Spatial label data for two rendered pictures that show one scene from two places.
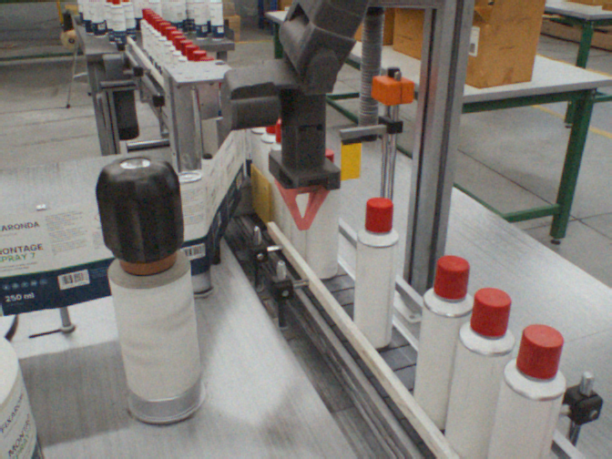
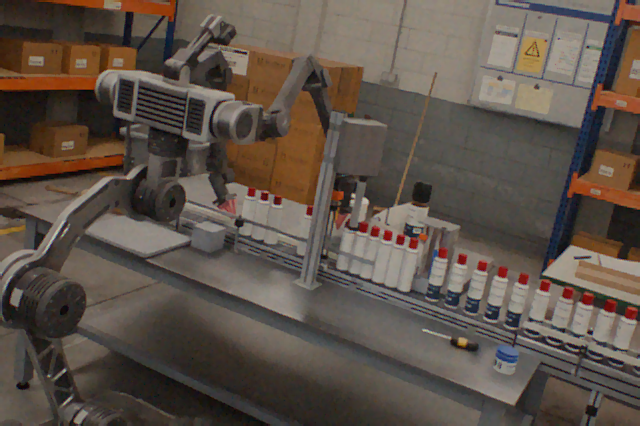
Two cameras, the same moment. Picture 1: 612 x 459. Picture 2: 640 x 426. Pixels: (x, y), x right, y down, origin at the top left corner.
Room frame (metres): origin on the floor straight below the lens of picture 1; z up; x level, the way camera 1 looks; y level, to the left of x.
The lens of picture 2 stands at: (2.77, -1.98, 1.84)
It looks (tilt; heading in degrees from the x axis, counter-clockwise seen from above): 15 degrees down; 138
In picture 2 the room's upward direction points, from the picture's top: 10 degrees clockwise
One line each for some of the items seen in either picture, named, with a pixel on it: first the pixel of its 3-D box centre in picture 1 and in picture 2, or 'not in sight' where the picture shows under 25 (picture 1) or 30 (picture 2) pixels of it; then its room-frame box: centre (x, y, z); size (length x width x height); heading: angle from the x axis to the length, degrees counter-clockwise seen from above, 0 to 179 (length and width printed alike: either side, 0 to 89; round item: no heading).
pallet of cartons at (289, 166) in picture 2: not in sight; (280, 131); (-2.50, 2.22, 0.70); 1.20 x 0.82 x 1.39; 26
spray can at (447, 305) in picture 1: (443, 344); (274, 219); (0.53, -0.15, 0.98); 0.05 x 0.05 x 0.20
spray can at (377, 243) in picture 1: (375, 275); (306, 230); (0.67, -0.09, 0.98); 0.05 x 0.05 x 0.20
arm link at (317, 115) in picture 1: (298, 100); (347, 186); (0.75, 0.01, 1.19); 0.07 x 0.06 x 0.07; 111
